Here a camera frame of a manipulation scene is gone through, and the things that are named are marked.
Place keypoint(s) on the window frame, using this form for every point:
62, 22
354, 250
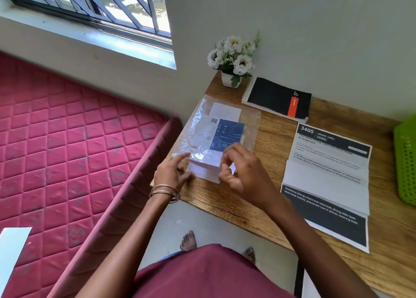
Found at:
130, 31

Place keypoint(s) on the metal wrist bangles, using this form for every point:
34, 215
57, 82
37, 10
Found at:
165, 192

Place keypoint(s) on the red quilted mattress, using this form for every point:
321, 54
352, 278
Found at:
58, 145

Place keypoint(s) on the black table leg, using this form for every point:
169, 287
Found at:
298, 281

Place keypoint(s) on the person's foot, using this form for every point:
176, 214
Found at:
249, 255
188, 242

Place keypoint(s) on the person's right forearm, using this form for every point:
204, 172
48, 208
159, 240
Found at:
312, 249

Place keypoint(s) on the green plastic basket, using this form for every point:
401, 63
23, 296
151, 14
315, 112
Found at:
406, 161

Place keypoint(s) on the person's left foot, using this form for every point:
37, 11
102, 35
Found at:
188, 242

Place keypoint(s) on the blue and white packet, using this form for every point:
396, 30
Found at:
227, 135

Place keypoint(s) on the person's right hand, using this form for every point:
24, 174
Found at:
252, 177

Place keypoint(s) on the black spiral notebook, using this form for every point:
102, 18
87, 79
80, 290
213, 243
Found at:
276, 98

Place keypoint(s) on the person's right foot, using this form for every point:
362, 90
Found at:
249, 255

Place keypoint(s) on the maroon padded bed frame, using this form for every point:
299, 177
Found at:
123, 206

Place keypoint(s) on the white paper slip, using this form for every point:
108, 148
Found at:
226, 111

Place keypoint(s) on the plain white sheet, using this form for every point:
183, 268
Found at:
11, 255

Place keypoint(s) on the black and white printed sheet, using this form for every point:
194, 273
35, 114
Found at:
328, 184

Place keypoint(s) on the person's maroon garment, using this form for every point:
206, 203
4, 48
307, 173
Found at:
208, 275

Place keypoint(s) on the person's right thumb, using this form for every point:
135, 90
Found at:
227, 159

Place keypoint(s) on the metal window grille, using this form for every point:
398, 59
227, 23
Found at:
97, 2

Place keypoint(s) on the person's left forearm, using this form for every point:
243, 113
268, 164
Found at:
130, 245

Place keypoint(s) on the person's left thumb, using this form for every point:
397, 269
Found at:
186, 178

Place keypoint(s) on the white flowers in white pot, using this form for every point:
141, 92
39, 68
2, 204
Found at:
232, 59

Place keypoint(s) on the person's left hand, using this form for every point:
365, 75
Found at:
167, 174

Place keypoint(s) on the clear plastic bag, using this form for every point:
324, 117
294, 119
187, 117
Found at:
250, 122

